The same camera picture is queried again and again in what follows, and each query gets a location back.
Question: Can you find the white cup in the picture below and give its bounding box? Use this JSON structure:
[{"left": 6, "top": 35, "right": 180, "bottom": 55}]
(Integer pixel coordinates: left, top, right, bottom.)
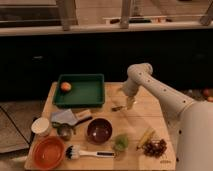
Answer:
[{"left": 31, "top": 117, "right": 51, "bottom": 136}]

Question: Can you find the yellow banana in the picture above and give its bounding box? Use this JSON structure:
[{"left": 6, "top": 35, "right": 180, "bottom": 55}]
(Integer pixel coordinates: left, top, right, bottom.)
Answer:
[{"left": 136, "top": 129, "right": 155, "bottom": 149}]

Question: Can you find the bunch of dark grapes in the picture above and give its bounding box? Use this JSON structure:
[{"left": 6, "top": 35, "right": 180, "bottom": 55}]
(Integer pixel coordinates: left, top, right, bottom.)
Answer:
[{"left": 143, "top": 139, "right": 167, "bottom": 158}]

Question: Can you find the green plastic tray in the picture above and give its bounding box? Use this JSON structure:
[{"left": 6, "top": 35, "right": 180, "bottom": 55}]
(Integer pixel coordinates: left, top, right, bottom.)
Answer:
[{"left": 52, "top": 74, "right": 105, "bottom": 108}]

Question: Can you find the wooden table board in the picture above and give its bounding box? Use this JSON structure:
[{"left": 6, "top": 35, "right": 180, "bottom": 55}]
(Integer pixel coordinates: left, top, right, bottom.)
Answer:
[{"left": 24, "top": 81, "right": 179, "bottom": 171}]

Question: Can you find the metal measuring cup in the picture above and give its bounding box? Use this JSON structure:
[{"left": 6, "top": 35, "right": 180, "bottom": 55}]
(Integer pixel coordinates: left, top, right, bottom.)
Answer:
[{"left": 52, "top": 117, "right": 92, "bottom": 141}]

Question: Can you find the orange fruit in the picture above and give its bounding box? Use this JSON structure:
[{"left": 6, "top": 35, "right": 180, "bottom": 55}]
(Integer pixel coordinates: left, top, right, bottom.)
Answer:
[{"left": 60, "top": 82, "right": 72, "bottom": 92}]

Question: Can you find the purple bowl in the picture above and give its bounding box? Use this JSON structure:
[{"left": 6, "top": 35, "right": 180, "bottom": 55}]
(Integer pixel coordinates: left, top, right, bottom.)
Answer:
[{"left": 86, "top": 118, "right": 112, "bottom": 144}]

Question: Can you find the grey blue cloth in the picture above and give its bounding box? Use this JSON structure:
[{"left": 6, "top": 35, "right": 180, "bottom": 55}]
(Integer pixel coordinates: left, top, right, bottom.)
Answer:
[{"left": 51, "top": 109, "right": 77, "bottom": 126}]

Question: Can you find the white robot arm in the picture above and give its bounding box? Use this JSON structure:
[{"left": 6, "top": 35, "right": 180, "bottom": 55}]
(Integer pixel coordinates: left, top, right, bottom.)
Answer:
[{"left": 122, "top": 63, "right": 213, "bottom": 171}]

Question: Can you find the white dish brush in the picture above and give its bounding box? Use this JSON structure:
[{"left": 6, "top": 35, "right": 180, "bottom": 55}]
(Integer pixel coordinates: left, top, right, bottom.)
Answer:
[{"left": 65, "top": 145, "right": 115, "bottom": 159}]

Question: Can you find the orange bowl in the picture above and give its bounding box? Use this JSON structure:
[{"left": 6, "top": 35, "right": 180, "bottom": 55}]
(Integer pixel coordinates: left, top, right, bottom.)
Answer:
[{"left": 32, "top": 136, "right": 65, "bottom": 170}]

